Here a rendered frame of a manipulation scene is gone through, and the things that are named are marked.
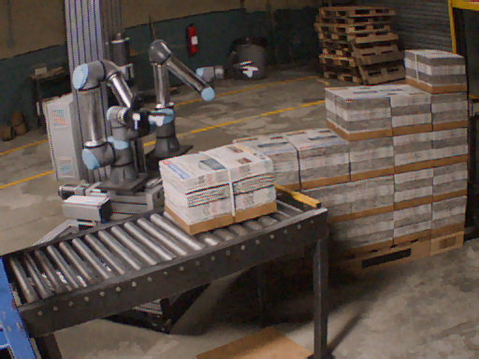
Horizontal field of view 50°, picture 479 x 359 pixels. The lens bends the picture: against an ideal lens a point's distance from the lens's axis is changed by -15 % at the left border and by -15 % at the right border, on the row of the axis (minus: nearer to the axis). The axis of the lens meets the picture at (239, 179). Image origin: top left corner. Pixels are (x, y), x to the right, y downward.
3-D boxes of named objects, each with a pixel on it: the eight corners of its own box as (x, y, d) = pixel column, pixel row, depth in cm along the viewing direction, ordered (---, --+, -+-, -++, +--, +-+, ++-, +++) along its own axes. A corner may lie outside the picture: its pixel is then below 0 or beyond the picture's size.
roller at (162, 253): (133, 230, 252) (131, 219, 251) (183, 268, 214) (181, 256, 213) (123, 233, 250) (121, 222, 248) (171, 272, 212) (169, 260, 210)
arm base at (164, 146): (150, 153, 337) (148, 137, 334) (162, 146, 350) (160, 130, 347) (173, 154, 331) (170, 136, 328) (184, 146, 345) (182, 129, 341)
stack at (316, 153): (244, 267, 372) (230, 138, 345) (408, 234, 388) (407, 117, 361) (256, 296, 336) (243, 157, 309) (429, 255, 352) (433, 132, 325)
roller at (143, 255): (120, 234, 249) (118, 222, 248) (167, 274, 211) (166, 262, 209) (110, 236, 247) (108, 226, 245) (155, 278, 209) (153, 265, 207)
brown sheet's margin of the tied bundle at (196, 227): (199, 203, 260) (197, 193, 258) (227, 224, 235) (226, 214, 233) (165, 211, 253) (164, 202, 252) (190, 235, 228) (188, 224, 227)
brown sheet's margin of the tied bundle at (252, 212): (245, 192, 268) (244, 182, 266) (277, 210, 243) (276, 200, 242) (212, 200, 262) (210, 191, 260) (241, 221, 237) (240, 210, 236)
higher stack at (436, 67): (407, 234, 388) (401, 50, 346) (440, 225, 392) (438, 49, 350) (428, 255, 352) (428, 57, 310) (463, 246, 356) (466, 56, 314)
